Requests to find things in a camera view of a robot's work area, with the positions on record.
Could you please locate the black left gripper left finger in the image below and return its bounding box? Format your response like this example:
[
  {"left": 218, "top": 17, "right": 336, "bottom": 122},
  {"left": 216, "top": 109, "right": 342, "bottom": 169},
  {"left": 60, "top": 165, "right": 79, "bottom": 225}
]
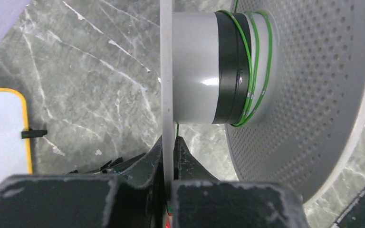
[{"left": 0, "top": 139, "right": 164, "bottom": 228}]

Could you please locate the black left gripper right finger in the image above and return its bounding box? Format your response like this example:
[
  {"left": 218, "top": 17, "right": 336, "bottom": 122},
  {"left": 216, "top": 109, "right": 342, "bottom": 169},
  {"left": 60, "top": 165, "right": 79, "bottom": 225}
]
[{"left": 171, "top": 136, "right": 309, "bottom": 228}]

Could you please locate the green cable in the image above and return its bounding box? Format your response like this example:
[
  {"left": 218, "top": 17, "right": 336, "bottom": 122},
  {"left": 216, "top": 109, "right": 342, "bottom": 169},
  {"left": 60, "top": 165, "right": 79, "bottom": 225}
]
[{"left": 175, "top": 0, "right": 274, "bottom": 137}]

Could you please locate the white perforated filament spool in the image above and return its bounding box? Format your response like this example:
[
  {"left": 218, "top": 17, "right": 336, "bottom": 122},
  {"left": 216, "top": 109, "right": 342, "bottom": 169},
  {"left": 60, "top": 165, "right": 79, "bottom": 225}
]
[{"left": 160, "top": 0, "right": 365, "bottom": 205}]

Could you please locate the black storage bin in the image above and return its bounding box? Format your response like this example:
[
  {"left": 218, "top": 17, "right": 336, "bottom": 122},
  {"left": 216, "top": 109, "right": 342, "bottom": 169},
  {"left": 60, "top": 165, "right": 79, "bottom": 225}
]
[{"left": 69, "top": 152, "right": 146, "bottom": 174}]

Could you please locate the whiteboard with red writing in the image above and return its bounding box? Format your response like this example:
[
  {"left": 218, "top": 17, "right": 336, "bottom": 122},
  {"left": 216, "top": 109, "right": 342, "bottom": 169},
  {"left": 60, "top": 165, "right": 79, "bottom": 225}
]
[{"left": 0, "top": 88, "right": 42, "bottom": 183}]

